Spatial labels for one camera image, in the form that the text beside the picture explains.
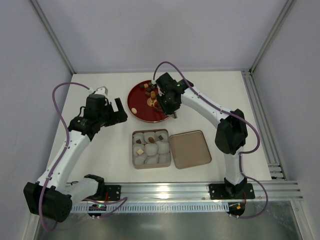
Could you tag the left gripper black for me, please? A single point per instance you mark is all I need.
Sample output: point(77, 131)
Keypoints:
point(113, 116)

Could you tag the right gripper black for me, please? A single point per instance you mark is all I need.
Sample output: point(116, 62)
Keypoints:
point(166, 107)

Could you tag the metal tongs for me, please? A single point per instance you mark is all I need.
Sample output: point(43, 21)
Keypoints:
point(157, 107)

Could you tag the brown oval chocolate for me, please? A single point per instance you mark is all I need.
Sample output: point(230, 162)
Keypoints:
point(151, 139)

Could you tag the white square chocolate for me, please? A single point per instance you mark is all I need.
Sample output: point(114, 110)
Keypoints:
point(140, 152)

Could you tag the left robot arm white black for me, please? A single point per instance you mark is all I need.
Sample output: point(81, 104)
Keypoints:
point(50, 197)

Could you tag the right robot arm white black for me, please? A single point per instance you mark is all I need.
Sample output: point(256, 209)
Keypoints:
point(231, 131)

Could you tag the white oval chocolate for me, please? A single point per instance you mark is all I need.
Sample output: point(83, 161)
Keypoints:
point(134, 111)

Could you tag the tan barrel chocolate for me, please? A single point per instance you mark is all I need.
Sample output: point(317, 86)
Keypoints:
point(153, 95)

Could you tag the round red tray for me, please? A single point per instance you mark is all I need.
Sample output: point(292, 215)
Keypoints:
point(139, 97)

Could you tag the white paper cup top left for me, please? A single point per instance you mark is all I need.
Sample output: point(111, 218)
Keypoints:
point(138, 136)

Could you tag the white paper cup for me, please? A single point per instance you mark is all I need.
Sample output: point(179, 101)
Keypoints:
point(164, 134)
point(152, 160)
point(150, 134)
point(138, 136)
point(139, 160)
point(164, 158)
point(151, 149)
point(136, 147)
point(163, 147)

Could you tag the white paper cup top middle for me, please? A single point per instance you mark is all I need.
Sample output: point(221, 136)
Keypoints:
point(150, 134)

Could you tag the white paper cup top right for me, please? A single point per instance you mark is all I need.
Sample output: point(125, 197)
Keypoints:
point(164, 134)

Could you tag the white paper cup middle left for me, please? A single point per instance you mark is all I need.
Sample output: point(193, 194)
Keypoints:
point(136, 147)

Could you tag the white paper cup centre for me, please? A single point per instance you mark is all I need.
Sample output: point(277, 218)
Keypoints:
point(151, 149)

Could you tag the white paper cup middle right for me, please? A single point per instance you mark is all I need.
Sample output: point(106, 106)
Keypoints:
point(163, 147)

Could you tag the gold tin lid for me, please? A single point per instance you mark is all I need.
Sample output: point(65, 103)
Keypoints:
point(189, 149)

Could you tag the white paper cup bottom left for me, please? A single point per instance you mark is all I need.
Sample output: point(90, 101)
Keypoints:
point(139, 160)

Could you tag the white paper cup bottom middle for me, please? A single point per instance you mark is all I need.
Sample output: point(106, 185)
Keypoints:
point(152, 160)

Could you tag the white paper cup bottom right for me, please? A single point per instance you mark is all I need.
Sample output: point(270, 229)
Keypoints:
point(164, 158)

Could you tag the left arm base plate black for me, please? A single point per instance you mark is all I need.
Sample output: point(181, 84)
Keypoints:
point(112, 192)

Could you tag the left round mount black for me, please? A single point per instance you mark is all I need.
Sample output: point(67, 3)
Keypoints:
point(97, 210)

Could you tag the round mount black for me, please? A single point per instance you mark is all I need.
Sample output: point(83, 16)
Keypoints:
point(236, 209)
point(97, 210)

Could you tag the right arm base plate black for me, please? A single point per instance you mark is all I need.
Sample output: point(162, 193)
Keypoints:
point(218, 191)

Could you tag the perforated cable duct strip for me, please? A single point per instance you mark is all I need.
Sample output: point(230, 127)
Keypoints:
point(160, 207)

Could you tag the right round mount black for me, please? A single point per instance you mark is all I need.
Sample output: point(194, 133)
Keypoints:
point(236, 209)

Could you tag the aluminium rail right side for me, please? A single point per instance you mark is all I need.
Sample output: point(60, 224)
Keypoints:
point(267, 139)

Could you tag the aluminium rail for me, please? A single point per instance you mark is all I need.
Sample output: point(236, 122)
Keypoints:
point(267, 139)
point(277, 190)

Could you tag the aluminium frame post left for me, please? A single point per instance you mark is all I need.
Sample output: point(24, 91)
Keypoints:
point(52, 35)

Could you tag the aluminium frame post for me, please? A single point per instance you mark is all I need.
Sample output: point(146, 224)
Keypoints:
point(273, 32)
point(52, 35)

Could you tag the aluminium rail front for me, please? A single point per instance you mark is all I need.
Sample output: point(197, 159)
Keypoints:
point(277, 190)

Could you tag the aluminium frame post right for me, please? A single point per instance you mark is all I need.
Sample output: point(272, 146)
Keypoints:
point(273, 32)

